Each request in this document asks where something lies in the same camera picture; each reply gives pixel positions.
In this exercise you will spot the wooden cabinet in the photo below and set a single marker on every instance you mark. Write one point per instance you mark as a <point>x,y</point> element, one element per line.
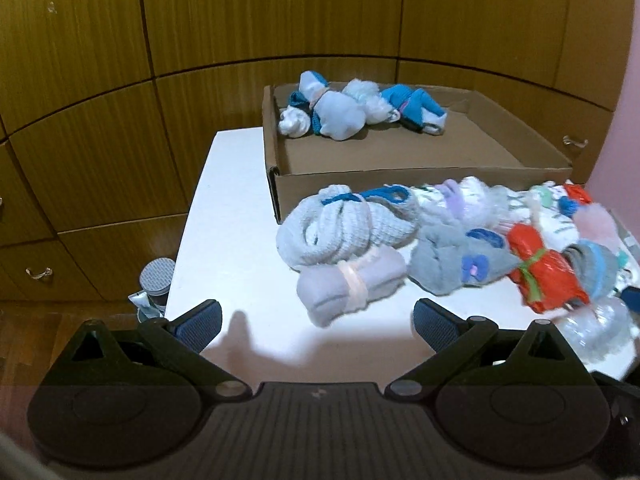
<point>100,110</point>

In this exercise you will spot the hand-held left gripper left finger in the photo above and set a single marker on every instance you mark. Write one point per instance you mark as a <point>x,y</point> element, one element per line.
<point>199,324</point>

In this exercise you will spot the blue and white sock pair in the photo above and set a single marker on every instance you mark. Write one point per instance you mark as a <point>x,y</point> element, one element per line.
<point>414,104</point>

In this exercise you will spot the grey sock with purple bow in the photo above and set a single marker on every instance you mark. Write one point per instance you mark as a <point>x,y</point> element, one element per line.
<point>450,262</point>

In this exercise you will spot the pink fluffy sock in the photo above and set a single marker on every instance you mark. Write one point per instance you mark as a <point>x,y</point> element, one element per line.
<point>596,224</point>

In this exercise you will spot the grey capped jar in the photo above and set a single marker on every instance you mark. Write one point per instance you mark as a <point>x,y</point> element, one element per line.
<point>156,280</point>

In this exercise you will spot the red sock bundle green tie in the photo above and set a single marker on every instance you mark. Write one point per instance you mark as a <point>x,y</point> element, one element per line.
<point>547,270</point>

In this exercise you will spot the white knitted sock bundle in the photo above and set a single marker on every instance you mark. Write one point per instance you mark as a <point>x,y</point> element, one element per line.
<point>340,227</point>

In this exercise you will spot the brown cardboard box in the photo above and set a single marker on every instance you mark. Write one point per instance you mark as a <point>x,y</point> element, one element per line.
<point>400,156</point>

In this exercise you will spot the white fluffy sock bundle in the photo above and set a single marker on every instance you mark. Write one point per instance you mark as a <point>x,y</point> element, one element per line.
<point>369,96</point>

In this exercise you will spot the white squeeze tube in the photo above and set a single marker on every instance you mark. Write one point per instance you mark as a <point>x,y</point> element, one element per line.
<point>142,306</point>

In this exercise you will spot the grey and blue rolled sock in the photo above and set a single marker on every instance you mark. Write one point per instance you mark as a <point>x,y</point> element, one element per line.
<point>596,266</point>

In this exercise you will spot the white green patterned sock bundle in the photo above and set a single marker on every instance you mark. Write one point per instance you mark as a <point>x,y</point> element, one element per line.
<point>552,220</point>

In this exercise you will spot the small orange sock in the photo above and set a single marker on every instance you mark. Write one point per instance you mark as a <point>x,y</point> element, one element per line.
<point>577,193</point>

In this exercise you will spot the light blue sock bundle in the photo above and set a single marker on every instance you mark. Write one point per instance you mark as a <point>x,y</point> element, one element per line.
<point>341,116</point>

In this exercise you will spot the dark blue object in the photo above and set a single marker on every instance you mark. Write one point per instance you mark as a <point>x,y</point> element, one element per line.
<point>631,301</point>

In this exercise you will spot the white and blue sock bundle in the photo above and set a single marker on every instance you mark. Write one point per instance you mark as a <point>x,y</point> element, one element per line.
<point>294,121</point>

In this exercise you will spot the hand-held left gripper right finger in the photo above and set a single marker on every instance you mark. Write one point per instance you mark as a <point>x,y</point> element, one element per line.
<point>438,325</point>

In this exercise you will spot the white and lavender sock bundle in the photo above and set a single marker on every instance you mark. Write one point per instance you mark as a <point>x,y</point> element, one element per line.
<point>462,201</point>

